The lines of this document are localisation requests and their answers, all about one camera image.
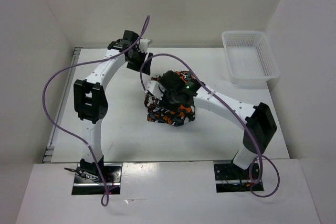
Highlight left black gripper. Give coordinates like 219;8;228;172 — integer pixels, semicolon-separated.
126;48;153;76

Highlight white plastic basket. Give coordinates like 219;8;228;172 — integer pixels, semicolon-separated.
222;30;280;86

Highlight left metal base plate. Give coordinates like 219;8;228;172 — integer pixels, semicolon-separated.
71;163;123;196

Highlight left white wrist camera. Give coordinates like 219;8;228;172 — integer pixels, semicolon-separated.
138;38;152;52

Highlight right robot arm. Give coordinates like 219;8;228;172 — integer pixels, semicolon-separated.
146;71;277;178

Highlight aluminium table edge rail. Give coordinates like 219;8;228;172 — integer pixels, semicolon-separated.
42;47;82;164

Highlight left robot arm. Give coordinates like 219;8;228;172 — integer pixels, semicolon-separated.
73;30;152;182

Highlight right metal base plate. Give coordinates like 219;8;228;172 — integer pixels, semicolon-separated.
213;161;264;193

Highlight metal base plate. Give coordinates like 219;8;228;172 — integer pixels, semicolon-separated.
213;161;264;193
71;163;123;196

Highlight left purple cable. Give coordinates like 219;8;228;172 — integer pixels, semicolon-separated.
42;15;151;207

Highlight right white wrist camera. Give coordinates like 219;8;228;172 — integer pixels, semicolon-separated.
145;80;166;100

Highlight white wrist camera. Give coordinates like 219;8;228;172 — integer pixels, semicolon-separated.
138;38;152;52
145;80;166;100

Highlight orange camouflage shorts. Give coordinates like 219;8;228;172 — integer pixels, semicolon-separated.
144;70;195;127

